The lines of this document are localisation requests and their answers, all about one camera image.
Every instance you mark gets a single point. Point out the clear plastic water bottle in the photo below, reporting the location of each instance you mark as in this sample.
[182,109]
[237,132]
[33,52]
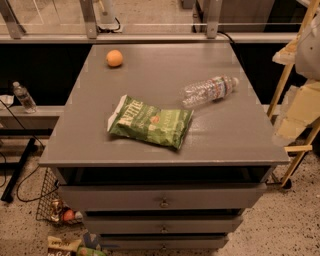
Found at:
[209,90]

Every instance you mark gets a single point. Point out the upright water bottle on ledge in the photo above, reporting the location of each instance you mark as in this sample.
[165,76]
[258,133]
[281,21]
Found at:
[24,97]

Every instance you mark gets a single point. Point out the grey drawer cabinet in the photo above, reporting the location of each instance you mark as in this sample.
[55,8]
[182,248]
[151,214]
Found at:
[165,151]

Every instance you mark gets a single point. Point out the green chip bag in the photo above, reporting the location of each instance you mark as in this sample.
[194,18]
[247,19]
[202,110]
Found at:
[135,119]

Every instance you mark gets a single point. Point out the orange fruit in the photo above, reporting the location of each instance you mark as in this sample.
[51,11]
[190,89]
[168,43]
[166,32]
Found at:
[114,58]

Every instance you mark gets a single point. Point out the top grey drawer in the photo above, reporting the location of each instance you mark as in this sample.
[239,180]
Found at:
[161,197]

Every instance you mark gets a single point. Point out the grey drawer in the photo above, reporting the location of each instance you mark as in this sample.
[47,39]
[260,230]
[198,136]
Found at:
[160,243]
[162,224]
[161,197]

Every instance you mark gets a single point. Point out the middle grey drawer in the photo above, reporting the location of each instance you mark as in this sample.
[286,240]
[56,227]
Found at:
[162,224]

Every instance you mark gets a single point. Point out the bottom grey drawer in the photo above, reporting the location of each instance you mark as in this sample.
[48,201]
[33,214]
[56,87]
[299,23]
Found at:
[160,243]

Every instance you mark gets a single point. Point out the red fruit in basket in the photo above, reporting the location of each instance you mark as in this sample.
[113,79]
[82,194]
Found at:
[68,215]

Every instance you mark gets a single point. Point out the snack bag on floor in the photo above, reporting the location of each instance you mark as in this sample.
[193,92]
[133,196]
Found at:
[60,247]

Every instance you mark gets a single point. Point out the black metal stand leg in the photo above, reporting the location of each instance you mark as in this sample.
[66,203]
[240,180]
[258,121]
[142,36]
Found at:
[17,170]

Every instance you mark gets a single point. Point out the black wire basket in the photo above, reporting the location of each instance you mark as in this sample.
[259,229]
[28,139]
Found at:
[51,207]

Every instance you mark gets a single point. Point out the metal railing frame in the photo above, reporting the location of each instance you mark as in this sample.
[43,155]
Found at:
[96,21]

